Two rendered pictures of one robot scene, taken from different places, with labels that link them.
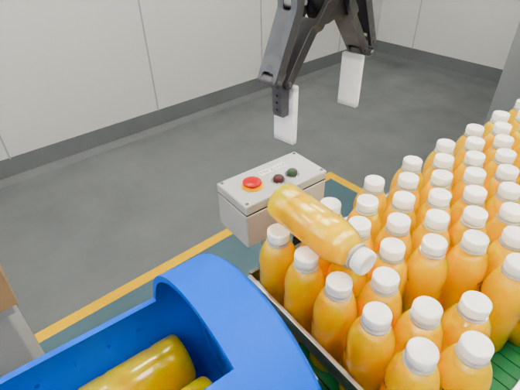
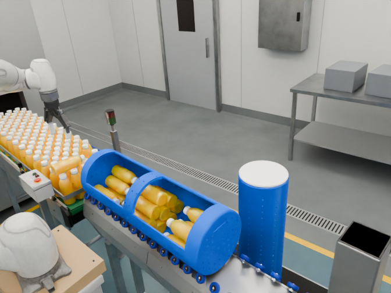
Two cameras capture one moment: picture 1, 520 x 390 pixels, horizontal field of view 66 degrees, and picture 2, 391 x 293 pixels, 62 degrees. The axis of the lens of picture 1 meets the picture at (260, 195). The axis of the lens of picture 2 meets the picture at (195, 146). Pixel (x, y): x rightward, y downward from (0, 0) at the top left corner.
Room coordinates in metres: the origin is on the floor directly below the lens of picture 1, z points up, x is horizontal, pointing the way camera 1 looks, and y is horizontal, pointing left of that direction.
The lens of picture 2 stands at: (-0.02, 1.68, 2.05)
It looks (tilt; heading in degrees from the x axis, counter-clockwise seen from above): 27 degrees down; 262
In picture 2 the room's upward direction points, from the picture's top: 4 degrees counter-clockwise
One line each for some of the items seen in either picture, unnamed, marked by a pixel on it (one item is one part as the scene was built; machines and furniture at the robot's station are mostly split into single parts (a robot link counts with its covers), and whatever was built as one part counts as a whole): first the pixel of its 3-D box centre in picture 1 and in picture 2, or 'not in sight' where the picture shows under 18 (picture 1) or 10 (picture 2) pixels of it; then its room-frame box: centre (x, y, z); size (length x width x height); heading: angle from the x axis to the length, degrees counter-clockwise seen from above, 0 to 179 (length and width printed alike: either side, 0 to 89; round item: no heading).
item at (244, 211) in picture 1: (272, 196); (36, 185); (0.66, -0.03, 1.05); 0.20 x 0.10 x 0.10; 126
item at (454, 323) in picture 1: (456, 345); not in sight; (0.35, -0.29, 0.99); 0.07 x 0.07 x 0.19
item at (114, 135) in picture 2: not in sight; (125, 193); (0.24, -0.55, 0.55); 0.04 x 0.04 x 1.10; 36
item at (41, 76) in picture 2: not in sight; (41, 74); (0.48, -0.08, 1.66); 0.13 x 0.11 x 0.16; 179
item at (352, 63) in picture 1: (350, 80); (52, 128); (0.52, -0.12, 1.34); 0.03 x 0.01 x 0.07; 47
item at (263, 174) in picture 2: not in sight; (263, 173); (-0.62, 0.18, 1.03); 0.28 x 0.28 x 0.01
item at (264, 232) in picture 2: not in sight; (260, 232); (-0.62, 0.18, 0.59); 0.28 x 0.28 x 0.88
